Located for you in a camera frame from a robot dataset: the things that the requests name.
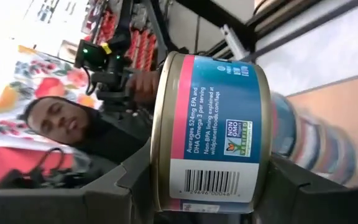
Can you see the gold salmon can blue label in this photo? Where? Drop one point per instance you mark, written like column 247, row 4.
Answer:
column 283, row 124
column 306, row 140
column 325, row 149
column 343, row 158
column 216, row 124

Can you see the wooden shelf with black frame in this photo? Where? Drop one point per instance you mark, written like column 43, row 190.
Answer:
column 346, row 112

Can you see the fruit print cloth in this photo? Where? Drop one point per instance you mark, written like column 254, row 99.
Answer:
column 51, row 84

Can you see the white glossy table sheet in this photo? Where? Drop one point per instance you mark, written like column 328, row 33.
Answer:
column 322, row 53

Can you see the person's hand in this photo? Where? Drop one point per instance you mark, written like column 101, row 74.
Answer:
column 143, row 87

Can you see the person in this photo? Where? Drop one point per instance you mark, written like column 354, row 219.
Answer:
column 61, row 121

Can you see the rack of red bins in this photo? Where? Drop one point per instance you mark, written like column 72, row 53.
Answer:
column 141, row 49

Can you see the yellow tag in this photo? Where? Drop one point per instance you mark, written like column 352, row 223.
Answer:
column 106, row 48

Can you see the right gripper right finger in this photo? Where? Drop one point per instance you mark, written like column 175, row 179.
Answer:
column 322, row 205

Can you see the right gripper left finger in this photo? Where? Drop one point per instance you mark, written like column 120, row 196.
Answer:
column 57, row 207

